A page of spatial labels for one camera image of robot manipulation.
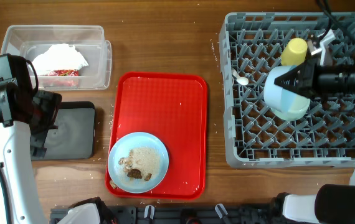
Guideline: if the red candy wrapper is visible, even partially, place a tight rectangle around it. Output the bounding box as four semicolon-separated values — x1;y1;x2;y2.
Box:
41;70;79;87

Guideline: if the mint green bowl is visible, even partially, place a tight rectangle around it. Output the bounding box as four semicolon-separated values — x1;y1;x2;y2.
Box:
272;96;310;121

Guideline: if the yellow plastic cup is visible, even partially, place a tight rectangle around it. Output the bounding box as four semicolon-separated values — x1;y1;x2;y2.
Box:
280;38;308;66

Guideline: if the small light blue bowl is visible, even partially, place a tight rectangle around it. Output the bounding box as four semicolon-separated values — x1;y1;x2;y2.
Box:
263;65;308;113

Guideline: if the white paper napkin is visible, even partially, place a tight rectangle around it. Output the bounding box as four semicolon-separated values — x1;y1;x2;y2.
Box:
32;44;89;75

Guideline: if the white plastic spoon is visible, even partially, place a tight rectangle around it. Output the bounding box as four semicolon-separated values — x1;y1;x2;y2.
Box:
232;68;249;86

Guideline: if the grey dishwasher rack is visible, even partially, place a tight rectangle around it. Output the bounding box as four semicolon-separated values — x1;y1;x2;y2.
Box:
219;12;355;169

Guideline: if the large light blue plate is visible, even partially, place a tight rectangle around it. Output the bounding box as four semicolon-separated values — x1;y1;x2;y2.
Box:
107;132;169;194

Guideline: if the red plastic serving tray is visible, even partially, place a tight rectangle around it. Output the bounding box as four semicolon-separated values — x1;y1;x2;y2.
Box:
110;72;208;200

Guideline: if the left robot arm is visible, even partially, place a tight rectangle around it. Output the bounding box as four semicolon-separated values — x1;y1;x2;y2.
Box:
0;54;95;223

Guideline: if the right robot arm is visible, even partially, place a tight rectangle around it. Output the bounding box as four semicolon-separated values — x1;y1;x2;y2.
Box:
274;38;355;223

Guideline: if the clear plastic waste bin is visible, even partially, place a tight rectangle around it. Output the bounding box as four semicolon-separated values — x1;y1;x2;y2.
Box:
1;25;111;91

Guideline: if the black rectangular tray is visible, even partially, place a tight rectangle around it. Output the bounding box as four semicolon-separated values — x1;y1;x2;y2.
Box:
32;101;96;161

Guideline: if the food scrap on tray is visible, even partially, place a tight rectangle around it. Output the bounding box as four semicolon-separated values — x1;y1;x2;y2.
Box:
109;180;117;189

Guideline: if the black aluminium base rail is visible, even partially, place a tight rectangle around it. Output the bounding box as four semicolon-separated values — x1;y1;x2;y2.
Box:
49;203;290;224

